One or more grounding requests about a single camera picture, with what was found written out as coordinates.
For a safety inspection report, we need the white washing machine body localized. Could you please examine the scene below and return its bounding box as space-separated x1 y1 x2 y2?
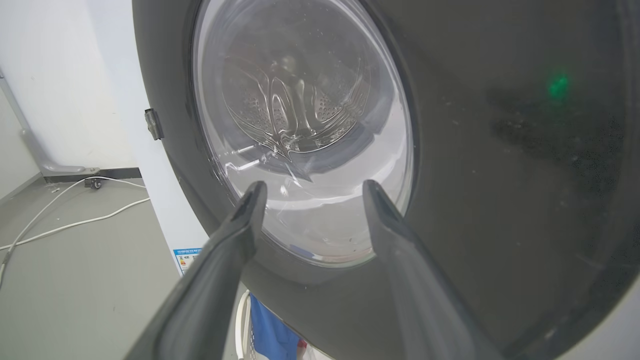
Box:
88 0 210 277

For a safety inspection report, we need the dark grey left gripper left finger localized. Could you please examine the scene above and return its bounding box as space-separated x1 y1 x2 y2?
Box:
123 180 269 360

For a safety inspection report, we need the white power cable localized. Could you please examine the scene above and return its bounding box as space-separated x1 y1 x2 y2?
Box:
0 176 147 290
0 197 151 252

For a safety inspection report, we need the blue garment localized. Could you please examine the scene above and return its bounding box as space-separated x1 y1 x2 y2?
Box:
249 294 302 360

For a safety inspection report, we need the energy label sticker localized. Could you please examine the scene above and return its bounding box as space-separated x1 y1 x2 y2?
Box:
173 246 203 275

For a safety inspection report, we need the grey wheeled stand base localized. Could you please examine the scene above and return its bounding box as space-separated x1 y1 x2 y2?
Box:
0 70 142 190

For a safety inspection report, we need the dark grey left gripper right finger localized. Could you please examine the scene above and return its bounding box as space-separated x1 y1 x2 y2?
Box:
362 179 503 360

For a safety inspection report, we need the white laundry basket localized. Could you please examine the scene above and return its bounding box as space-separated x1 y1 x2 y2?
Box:
234 290 257 360

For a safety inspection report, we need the dark grey washing machine door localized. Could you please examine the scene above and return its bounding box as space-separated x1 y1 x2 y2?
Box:
132 0 640 360

